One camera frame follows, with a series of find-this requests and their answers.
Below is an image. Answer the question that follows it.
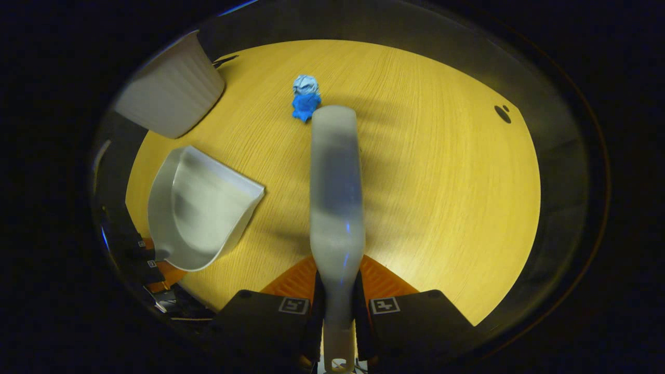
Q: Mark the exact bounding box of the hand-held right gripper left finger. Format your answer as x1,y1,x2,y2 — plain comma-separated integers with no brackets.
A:
213,256,325,367

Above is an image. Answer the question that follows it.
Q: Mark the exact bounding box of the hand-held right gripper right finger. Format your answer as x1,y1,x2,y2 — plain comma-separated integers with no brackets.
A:
356,255,476,367

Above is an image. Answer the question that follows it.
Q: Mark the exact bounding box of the white dustpan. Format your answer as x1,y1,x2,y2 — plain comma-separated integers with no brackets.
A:
148,145,266,272

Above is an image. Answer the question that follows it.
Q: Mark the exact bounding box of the white garbage bin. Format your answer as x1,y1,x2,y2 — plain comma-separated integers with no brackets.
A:
114,30,226,139

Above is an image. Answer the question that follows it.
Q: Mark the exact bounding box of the white small broom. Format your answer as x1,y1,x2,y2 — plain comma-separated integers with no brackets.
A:
310,105,366,373

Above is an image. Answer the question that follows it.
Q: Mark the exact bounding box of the blue paper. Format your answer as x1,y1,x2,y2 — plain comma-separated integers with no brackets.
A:
291,92,322,123

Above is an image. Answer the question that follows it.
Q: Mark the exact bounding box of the pale paper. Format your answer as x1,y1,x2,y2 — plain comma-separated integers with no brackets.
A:
292,74,319,97

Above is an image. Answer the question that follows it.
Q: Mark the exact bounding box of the wooden desktop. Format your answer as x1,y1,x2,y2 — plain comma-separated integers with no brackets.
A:
125,39,541,327

